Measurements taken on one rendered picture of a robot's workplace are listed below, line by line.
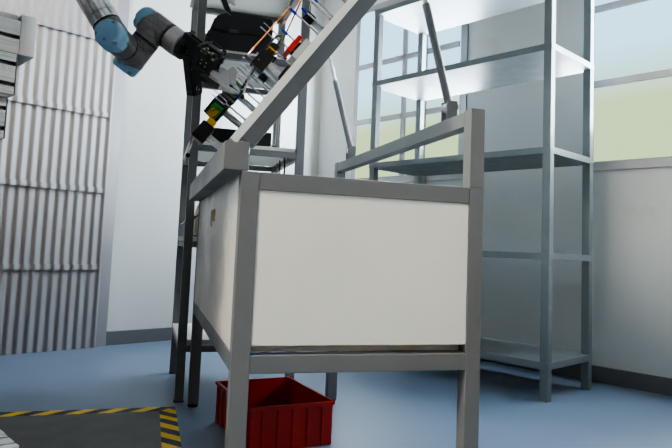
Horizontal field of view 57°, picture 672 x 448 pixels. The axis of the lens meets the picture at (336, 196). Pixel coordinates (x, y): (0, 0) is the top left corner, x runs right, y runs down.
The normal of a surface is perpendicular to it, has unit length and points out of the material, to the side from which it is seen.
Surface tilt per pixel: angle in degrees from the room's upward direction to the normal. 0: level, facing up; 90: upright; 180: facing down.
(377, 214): 90
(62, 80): 90
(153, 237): 90
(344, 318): 90
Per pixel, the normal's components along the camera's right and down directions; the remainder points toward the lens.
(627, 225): -0.72, -0.09
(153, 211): 0.69, -0.03
